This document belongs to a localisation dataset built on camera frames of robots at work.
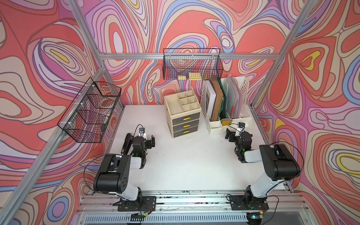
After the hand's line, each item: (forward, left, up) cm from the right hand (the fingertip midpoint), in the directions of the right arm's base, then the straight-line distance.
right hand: (234, 132), depth 96 cm
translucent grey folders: (+10, +3, +24) cm, 27 cm away
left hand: (-2, +61, +1) cm, 61 cm away
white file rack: (+15, -14, -2) cm, 20 cm away
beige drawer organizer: (+4, +35, +19) cm, 40 cm away
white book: (+15, +16, +19) cm, 29 cm away
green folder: (+9, +8, +12) cm, 17 cm away
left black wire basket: (-6, +87, +25) cm, 91 cm away
